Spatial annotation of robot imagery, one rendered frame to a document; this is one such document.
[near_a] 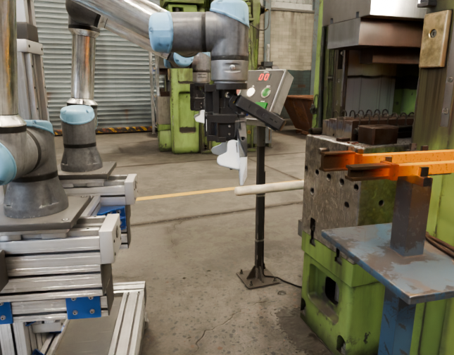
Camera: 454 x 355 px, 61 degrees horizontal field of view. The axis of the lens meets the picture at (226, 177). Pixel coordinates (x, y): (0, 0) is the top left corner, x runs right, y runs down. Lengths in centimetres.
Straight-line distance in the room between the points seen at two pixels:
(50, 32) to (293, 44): 587
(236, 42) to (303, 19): 1032
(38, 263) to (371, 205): 111
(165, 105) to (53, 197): 551
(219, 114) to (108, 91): 845
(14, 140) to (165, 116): 566
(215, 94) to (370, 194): 87
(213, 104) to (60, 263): 57
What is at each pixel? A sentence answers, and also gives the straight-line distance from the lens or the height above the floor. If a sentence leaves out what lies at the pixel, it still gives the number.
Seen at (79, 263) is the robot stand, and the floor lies 69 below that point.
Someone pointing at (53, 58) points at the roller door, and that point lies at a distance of 917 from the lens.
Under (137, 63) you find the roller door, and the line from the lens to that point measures 931.
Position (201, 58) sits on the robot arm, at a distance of 166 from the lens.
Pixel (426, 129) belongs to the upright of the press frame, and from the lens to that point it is 150.
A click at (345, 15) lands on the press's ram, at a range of 165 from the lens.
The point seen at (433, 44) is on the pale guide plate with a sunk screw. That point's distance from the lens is 148.
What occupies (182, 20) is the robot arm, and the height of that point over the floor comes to 125.
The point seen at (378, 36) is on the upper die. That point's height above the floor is 130.
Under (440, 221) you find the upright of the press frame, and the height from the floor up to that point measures 67.
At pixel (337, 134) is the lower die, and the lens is 164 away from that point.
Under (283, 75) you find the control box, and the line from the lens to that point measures 195.
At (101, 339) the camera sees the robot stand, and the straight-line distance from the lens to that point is 161.
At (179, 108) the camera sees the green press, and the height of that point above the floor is 74.
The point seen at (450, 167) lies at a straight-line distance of 98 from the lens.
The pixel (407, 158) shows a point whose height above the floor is 95.
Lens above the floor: 113
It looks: 14 degrees down
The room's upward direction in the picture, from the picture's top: straight up
